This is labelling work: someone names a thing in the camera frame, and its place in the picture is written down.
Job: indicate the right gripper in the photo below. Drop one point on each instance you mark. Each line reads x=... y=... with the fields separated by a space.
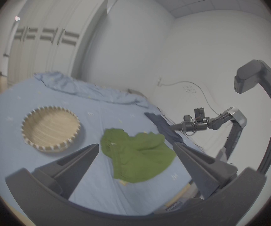
x=194 y=125

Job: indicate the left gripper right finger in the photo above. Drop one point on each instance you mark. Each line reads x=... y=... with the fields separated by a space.
x=199 y=171

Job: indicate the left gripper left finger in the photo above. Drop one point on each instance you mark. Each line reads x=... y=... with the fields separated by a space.
x=76 y=166

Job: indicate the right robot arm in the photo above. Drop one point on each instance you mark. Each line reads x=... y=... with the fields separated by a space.
x=234 y=131

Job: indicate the dark blue garment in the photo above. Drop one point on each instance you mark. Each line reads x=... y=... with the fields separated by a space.
x=161 y=126

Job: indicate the round woven basket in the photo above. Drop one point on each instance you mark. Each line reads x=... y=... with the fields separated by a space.
x=50 y=128

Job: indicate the green garment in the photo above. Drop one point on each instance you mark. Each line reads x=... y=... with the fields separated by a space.
x=137 y=156

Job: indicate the bed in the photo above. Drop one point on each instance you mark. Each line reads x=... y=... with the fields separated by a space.
x=13 y=102

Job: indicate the pale blue quilt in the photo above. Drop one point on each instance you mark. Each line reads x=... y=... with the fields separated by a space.
x=86 y=90

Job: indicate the white wardrobe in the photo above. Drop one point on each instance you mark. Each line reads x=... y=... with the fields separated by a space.
x=55 y=32

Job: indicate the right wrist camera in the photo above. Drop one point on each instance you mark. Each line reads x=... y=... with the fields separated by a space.
x=199 y=113

